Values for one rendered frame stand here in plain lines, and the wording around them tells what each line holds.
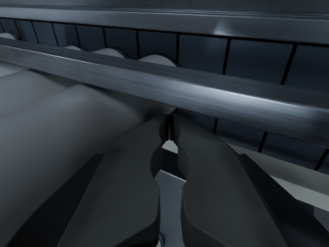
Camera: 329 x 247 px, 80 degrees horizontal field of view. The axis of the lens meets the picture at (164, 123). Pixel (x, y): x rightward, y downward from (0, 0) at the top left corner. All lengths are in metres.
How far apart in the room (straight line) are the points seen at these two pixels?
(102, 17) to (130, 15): 0.03
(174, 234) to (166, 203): 0.07
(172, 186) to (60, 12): 0.23
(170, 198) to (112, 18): 0.21
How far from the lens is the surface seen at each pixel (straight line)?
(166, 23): 0.17
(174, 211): 0.29
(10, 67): 0.20
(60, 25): 0.26
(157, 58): 0.16
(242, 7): 0.20
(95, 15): 0.22
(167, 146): 0.16
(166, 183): 0.26
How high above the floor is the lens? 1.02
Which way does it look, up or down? 46 degrees down
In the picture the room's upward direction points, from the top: 133 degrees counter-clockwise
